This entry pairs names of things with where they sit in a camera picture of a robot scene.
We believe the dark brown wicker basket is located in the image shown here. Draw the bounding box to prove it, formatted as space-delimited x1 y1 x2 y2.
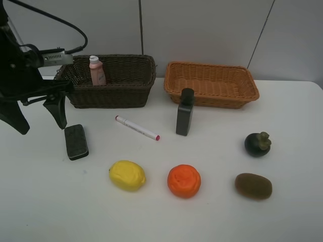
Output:
55 54 156 109

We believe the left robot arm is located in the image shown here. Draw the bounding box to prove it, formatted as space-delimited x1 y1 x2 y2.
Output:
1 7 73 135

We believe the white pink-tipped marker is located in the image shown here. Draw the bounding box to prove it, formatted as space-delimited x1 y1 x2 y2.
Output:
115 115 160 141

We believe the yellow lemon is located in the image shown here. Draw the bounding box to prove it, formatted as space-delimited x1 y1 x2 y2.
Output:
109 160 146 192

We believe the dark mangosteen fruit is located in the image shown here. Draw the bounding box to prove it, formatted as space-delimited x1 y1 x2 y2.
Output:
244 132 272 157

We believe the orange wicker basket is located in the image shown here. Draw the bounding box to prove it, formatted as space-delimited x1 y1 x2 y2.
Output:
164 62 260 109

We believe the orange tangerine fruit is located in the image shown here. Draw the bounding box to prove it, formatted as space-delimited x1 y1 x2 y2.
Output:
167 164 201 199

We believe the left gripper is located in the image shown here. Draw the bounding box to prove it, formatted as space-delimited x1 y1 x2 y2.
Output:
0 37 74 135

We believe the black square bottle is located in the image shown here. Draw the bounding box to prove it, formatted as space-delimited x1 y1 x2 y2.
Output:
176 88 194 136

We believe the brown kiwi fruit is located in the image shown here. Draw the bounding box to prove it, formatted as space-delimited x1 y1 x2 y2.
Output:
234 173 273 200

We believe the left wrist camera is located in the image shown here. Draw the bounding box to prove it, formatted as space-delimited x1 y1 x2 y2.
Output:
40 48 73 67

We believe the pink lotion bottle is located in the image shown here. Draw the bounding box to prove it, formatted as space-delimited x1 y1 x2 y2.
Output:
89 55 106 86

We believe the black whiteboard eraser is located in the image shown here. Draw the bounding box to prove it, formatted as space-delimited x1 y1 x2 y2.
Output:
64 124 89 161

